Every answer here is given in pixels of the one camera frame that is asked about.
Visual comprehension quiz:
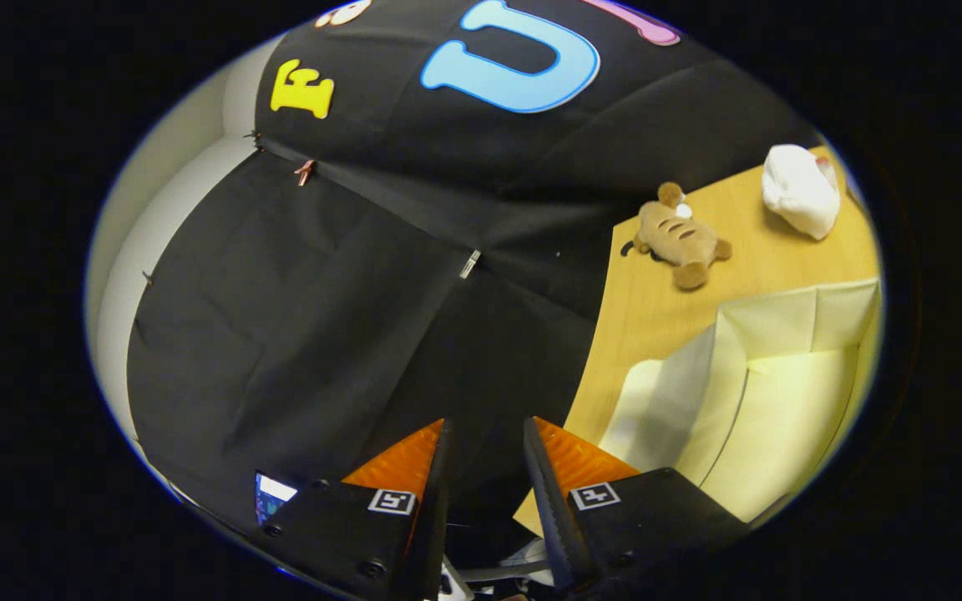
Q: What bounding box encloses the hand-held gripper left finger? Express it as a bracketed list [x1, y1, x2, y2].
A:
[257, 417, 454, 601]

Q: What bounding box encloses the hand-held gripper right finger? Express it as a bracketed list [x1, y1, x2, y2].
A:
[523, 415, 751, 595]

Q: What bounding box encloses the beige fabric storage box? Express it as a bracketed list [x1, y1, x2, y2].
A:
[598, 280, 881, 523]

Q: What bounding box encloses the black backdrop cloth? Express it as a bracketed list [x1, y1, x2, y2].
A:
[126, 0, 820, 535]

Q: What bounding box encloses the brown striped plush toy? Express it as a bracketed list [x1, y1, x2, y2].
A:
[621, 182, 733, 291]

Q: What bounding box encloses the white plush toy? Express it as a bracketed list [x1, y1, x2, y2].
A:
[762, 144, 841, 241]

